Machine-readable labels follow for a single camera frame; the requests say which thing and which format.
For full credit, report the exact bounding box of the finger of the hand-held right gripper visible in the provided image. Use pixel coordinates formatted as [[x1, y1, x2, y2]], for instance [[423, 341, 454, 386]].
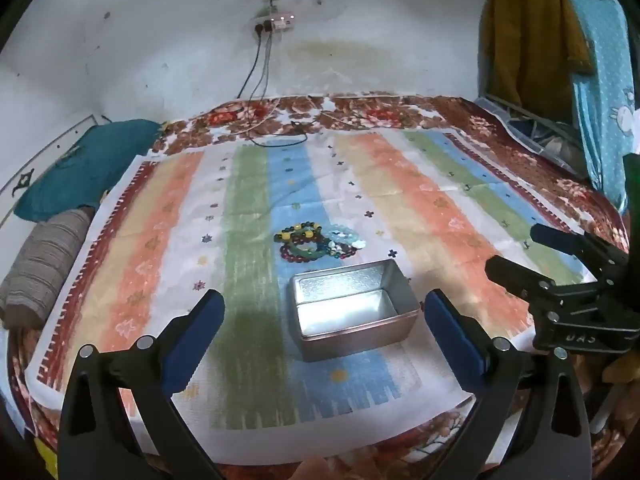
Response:
[[486, 255, 561, 311], [530, 223, 630, 267]]

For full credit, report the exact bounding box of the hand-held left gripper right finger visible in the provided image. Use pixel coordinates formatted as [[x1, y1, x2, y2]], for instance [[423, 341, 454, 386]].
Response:
[[424, 289, 591, 480]]

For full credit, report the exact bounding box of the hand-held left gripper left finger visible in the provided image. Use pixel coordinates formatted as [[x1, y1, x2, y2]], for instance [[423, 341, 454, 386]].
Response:
[[59, 289, 226, 480]]

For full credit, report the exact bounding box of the silver metal tin box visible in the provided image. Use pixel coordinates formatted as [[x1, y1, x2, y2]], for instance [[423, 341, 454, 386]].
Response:
[[287, 260, 421, 363]]

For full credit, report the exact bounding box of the red bead bracelet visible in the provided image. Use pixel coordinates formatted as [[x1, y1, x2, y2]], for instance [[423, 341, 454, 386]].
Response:
[[278, 243, 322, 265]]

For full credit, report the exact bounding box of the green jade bangle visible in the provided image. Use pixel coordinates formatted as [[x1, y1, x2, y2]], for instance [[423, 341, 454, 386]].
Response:
[[287, 240, 327, 262]]

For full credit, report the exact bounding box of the dark bracelet with yellow beads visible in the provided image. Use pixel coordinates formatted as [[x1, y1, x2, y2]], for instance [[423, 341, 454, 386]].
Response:
[[273, 221, 322, 247]]

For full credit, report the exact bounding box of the light blue bead bracelet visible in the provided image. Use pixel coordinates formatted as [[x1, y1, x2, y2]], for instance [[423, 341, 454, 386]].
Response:
[[326, 224, 362, 244]]

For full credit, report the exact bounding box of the striped pastel mat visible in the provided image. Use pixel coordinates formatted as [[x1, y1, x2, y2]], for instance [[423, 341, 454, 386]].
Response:
[[25, 127, 598, 433]]

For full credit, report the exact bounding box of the blue dotted cloth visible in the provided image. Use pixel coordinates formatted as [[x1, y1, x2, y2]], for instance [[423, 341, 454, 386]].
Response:
[[542, 0, 640, 212]]

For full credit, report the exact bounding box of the grey striped pillow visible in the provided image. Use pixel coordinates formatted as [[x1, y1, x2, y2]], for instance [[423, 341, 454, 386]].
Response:
[[0, 206, 96, 330]]

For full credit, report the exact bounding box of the teal pillow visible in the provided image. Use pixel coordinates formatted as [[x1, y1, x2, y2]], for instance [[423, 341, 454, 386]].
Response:
[[14, 119, 163, 223]]

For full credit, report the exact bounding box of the white power strip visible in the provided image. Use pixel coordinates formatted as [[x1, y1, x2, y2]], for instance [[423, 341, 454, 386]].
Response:
[[250, 12, 295, 34]]

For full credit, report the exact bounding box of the metal wire rack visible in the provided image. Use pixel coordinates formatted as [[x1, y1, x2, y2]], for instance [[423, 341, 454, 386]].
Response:
[[474, 92, 592, 172]]

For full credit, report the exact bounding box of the white cable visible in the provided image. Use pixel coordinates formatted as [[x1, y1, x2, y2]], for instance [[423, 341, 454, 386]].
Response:
[[234, 99, 282, 137]]

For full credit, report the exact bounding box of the grey cable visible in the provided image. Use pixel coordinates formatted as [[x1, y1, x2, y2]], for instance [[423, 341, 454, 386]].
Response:
[[259, 30, 274, 102]]

